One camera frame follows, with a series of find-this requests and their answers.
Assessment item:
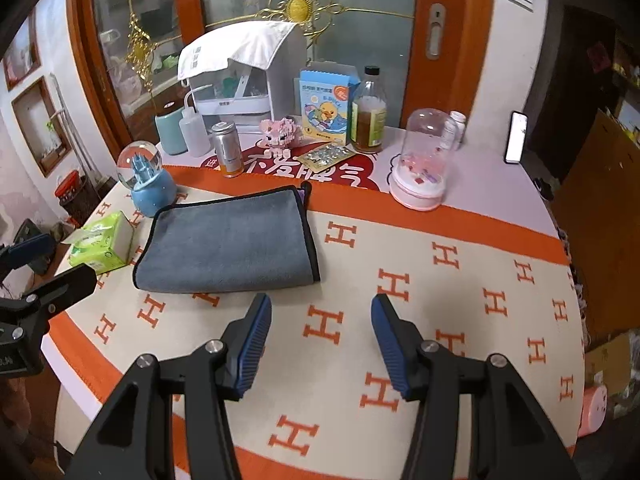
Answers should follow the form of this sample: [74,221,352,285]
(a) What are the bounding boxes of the purple and grey towel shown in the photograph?
[132,182,321,294]

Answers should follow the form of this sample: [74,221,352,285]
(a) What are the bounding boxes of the green tissue pack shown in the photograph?
[63,211,134,275]

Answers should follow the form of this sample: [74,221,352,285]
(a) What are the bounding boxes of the red lidded jar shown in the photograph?
[54,169,84,204]

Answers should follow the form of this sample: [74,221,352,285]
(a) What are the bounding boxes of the blue castle snow globe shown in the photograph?
[116,141,177,218]

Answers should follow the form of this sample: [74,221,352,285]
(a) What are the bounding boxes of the teal cup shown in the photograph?
[154,101,188,155]

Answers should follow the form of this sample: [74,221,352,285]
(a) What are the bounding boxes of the white squeeze bottle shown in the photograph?
[179,91,212,157]

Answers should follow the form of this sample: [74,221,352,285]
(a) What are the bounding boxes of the silver and orange can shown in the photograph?
[210,122,244,178]

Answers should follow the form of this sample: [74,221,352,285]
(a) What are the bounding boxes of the white plastic storage box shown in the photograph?
[181,25,307,131]

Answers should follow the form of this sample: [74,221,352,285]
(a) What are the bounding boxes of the pink block pig figure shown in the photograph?
[259,116,302,160]

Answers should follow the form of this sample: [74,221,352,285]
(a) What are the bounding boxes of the pink base glass dome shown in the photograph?
[390,108,456,211]

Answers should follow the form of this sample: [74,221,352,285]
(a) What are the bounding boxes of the smartphone with lit screen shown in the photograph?
[503,112,528,165]

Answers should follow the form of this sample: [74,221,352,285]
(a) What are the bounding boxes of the white cloth on box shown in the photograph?
[177,20,300,81]

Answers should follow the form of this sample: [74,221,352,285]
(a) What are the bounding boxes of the foil candy packet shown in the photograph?
[296,143,356,174]

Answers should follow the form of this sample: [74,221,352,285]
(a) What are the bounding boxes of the blue duck picture box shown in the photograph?
[299,63,360,146]

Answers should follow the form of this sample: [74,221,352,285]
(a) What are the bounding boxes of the glass bottle with amber liquid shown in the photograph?
[350,65,387,153]

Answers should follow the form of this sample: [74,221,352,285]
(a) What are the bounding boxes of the wooden glass sliding door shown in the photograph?
[66,0,494,154]

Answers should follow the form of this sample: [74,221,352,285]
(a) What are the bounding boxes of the wooden wall shelf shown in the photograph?
[12,77,70,177]

